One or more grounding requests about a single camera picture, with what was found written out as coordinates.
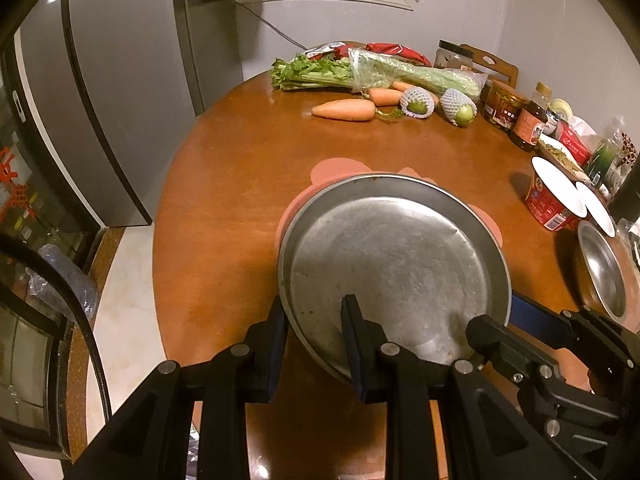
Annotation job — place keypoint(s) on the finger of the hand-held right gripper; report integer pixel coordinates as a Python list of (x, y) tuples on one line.
[(530, 312), (500, 342)]

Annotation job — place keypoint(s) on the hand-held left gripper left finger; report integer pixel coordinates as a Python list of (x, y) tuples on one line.
[(272, 375)]

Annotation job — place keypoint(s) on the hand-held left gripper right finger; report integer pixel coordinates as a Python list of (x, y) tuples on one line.
[(357, 350)]

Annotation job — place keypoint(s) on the large steel bowl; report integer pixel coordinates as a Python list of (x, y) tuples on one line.
[(600, 270)]

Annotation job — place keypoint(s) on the round steel plate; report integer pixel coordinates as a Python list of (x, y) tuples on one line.
[(400, 260)]

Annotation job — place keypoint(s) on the pink plate with ears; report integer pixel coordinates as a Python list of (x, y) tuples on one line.
[(335, 167)]

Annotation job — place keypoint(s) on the black thermos flask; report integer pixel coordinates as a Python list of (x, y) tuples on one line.
[(627, 195)]

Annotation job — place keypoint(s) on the white oblong dish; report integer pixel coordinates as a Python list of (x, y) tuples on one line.
[(547, 157)]

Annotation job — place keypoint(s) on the cooked green beans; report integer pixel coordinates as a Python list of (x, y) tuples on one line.
[(562, 156)]

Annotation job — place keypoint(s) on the clear bottle green liquid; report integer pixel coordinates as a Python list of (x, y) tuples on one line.
[(605, 157)]

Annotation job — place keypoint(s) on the red tissue box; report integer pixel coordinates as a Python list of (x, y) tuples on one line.
[(575, 142)]

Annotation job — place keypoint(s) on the dark vinegar bottle red label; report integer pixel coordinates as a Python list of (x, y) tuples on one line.
[(527, 127)]

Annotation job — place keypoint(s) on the dried flower bunch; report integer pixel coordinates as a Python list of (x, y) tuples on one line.
[(627, 147)]

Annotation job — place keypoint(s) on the pale yellow round container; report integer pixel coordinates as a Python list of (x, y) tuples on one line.
[(561, 109)]

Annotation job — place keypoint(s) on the glass chili sauce jar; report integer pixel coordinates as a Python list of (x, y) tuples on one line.
[(502, 107)]

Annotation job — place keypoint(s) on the green fruit in foam net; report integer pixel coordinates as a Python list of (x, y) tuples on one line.
[(460, 108), (417, 102)]

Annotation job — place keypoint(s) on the clear plastic bag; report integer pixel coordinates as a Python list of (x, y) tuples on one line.
[(65, 280)]

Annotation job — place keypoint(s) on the orange carrot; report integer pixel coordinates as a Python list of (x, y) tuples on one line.
[(400, 85), (345, 110), (385, 96)]

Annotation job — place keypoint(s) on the wooden chair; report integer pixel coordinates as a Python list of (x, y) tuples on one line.
[(500, 67)]

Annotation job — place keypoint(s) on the glass jar black lid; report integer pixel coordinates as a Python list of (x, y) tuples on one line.
[(450, 57)]

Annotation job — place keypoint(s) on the celery bunch in plastic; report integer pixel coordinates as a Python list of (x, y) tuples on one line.
[(400, 70)]

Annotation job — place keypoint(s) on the red snack packet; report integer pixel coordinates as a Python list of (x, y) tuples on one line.
[(400, 51)]

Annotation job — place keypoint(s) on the glass door cabinet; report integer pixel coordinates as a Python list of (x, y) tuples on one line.
[(30, 210)]

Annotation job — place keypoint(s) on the grey refrigerator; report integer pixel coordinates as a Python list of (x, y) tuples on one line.
[(125, 85)]

